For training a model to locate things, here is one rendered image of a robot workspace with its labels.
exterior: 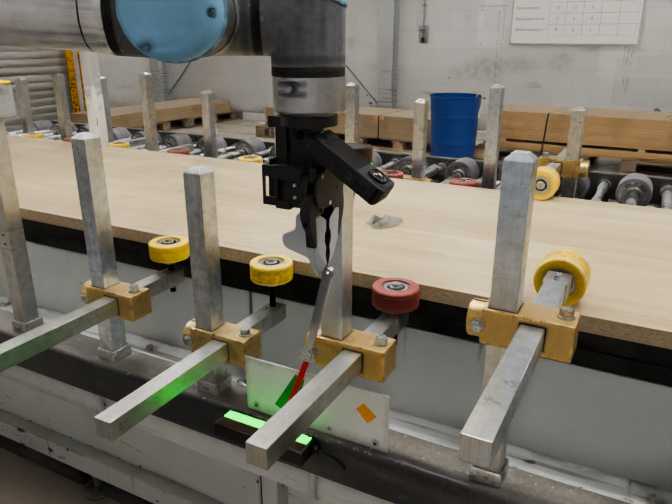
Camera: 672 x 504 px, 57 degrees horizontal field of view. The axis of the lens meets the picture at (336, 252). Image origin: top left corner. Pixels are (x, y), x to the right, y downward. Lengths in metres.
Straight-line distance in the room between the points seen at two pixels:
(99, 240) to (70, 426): 0.94
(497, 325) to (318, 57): 0.40
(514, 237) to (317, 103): 0.29
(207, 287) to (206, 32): 0.54
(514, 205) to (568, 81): 7.26
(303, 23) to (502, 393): 0.45
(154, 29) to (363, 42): 8.37
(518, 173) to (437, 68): 7.73
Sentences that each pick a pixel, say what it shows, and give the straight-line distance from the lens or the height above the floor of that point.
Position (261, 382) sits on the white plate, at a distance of 1.05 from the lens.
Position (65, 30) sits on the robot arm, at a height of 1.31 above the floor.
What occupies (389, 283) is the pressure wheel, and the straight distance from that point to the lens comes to 1.05.
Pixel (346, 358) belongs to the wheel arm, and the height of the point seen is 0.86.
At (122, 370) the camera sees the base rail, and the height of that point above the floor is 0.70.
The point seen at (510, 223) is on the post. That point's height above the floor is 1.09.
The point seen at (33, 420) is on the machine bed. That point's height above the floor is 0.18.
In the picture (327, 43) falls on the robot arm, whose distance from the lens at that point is 0.74.
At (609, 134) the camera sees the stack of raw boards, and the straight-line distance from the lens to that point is 6.67.
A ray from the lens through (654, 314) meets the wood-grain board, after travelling 1.06.
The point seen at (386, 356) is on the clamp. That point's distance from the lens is 0.91.
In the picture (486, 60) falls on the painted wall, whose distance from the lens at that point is 8.25.
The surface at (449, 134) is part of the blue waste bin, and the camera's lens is 6.58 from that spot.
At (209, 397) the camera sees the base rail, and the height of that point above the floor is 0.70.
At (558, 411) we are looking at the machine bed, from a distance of 1.12.
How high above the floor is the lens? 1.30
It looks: 20 degrees down
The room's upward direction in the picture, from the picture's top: straight up
